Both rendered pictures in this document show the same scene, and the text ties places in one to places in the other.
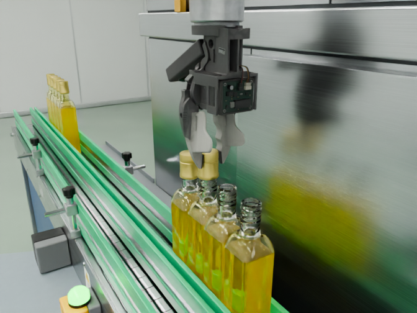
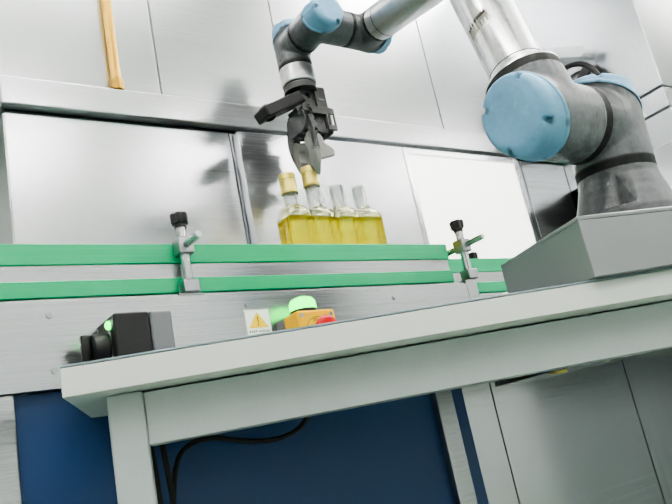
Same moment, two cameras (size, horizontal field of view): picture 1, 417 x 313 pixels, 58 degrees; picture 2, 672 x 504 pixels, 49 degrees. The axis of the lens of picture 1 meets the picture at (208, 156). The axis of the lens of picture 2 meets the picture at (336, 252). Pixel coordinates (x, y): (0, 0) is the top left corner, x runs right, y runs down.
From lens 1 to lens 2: 1.76 m
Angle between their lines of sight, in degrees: 99
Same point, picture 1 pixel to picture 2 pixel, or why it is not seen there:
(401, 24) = (340, 122)
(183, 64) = (287, 104)
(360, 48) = not seen: hidden behind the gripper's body
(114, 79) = not seen: outside the picture
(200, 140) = (323, 149)
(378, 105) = (347, 156)
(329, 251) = not seen: hidden behind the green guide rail
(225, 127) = (303, 156)
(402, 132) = (361, 167)
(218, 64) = (320, 106)
